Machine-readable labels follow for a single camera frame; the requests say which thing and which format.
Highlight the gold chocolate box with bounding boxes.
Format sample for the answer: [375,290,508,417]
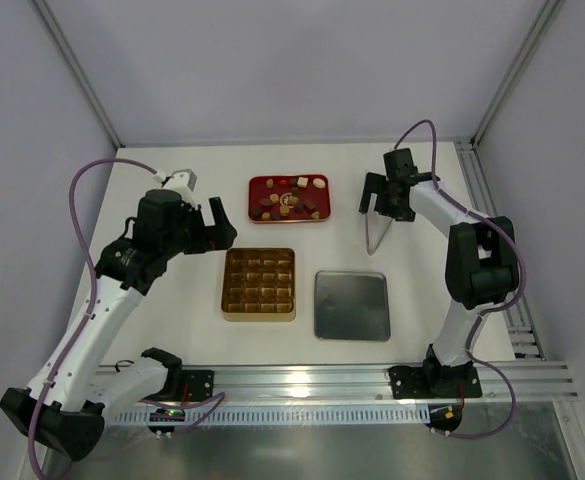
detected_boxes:
[220,248,296,323]

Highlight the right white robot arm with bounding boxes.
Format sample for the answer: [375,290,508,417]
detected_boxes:
[359,148,520,399]

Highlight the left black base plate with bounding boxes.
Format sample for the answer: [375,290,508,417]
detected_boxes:
[181,369,215,404]

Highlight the metal tongs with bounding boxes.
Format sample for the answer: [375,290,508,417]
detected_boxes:
[363,212,394,256]

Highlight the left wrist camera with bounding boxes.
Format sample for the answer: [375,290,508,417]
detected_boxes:
[163,169,197,195]

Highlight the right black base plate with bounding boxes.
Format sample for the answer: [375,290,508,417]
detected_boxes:
[388,362,483,400]

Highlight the purple cable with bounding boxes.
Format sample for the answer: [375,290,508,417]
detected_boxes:
[394,118,528,440]
[26,158,226,476]

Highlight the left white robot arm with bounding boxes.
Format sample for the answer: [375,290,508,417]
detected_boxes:
[0,189,237,462]

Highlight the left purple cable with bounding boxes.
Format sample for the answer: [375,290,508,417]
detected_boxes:
[26,158,226,476]

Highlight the aluminium rail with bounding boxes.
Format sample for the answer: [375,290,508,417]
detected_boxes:
[209,360,579,402]

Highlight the red chocolate tray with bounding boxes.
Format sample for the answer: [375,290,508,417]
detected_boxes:
[247,174,332,224]

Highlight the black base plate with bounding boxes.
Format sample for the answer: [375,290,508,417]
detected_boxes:
[388,362,483,400]
[181,369,215,404]

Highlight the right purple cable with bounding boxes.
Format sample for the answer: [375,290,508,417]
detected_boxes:
[394,118,528,440]

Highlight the silver tin lid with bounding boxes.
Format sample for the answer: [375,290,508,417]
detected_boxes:
[313,270,391,342]

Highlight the slotted cable duct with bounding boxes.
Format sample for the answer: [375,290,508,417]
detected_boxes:
[111,402,430,428]

